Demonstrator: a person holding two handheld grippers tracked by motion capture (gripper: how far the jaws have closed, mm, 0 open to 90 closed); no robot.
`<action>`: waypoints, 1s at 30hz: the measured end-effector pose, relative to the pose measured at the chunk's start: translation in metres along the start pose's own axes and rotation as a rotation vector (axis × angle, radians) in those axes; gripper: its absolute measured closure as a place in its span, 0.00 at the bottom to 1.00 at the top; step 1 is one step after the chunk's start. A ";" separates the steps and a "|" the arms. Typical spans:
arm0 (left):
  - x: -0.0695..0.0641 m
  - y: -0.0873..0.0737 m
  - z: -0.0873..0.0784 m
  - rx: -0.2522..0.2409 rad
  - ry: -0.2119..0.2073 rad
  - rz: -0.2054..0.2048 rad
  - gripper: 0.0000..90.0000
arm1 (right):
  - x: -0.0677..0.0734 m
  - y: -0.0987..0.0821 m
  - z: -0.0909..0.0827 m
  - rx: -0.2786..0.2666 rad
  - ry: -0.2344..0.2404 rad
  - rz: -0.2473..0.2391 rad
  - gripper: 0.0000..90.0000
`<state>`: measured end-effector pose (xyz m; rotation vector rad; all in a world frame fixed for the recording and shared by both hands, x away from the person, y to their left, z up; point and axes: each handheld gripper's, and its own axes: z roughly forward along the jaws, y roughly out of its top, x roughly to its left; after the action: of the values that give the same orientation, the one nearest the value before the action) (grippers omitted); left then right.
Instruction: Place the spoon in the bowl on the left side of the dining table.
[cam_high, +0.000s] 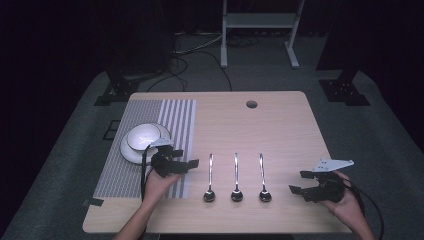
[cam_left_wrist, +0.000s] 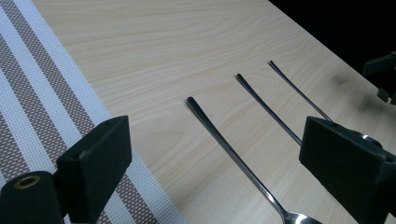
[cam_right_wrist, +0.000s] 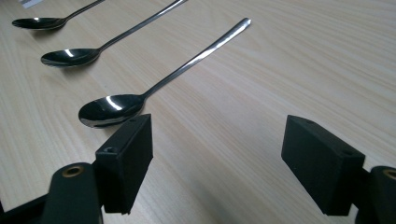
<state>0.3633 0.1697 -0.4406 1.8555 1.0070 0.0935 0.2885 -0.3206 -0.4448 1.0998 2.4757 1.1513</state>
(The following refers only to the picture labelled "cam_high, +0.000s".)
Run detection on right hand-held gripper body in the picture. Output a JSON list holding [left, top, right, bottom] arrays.
[[301, 158, 355, 204]]

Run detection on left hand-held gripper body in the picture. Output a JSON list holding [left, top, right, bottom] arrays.
[[148, 138, 188, 178]]

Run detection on person's left hand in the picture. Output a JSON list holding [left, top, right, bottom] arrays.
[[142, 167, 183, 205]]

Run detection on person's right hand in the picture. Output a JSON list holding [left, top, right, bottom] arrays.
[[319, 170, 368, 232]]

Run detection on metal spoon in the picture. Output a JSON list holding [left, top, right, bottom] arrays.
[[203, 152, 217, 204], [258, 152, 273, 204], [230, 152, 245, 203]]

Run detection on grey striped placemat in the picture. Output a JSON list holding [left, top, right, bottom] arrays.
[[92, 98, 197, 200]]

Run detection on white bowl with dark rim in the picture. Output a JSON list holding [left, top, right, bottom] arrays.
[[126, 123, 162, 152]]

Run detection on black tape piece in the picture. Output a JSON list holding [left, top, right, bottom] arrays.
[[81, 197, 105, 208]]

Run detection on black stand base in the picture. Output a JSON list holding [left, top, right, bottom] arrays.
[[318, 64, 371, 107], [93, 66, 142, 107]]

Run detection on white metal stand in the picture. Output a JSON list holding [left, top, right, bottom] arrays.
[[220, 0, 306, 70]]

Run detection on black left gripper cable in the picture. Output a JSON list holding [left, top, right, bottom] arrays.
[[140, 147, 154, 202]]

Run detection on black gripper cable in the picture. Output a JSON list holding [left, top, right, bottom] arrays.
[[140, 147, 154, 202], [343, 178, 385, 240]]

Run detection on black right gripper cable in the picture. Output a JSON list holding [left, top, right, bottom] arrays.
[[343, 178, 385, 240]]

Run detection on black floor frame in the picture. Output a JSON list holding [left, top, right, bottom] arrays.
[[102, 119, 122, 141]]

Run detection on black floor cables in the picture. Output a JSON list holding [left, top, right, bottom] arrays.
[[145, 32, 234, 93]]

